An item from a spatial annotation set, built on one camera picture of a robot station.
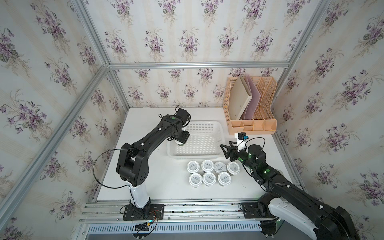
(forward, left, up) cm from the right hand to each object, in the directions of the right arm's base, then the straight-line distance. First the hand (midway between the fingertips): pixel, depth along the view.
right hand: (227, 144), depth 79 cm
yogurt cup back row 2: (-8, +10, -11) cm, 17 cm away
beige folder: (+38, -13, +2) cm, 40 cm away
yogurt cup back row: (-9, +18, -11) cm, 23 cm away
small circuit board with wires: (-36, +42, -19) cm, 59 cm away
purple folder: (+29, -19, -7) cm, 35 cm away
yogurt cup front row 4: (-14, +1, -11) cm, 18 cm away
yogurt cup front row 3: (-15, +9, -11) cm, 21 cm away
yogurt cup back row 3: (-8, +3, -12) cm, 15 cm away
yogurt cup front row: (0, +26, -1) cm, 26 cm away
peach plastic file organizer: (+24, -30, -10) cm, 40 cm away
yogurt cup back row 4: (-9, -5, -11) cm, 15 cm away
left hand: (+7, +25, -6) cm, 26 cm away
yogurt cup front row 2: (-16, +17, -10) cm, 25 cm away
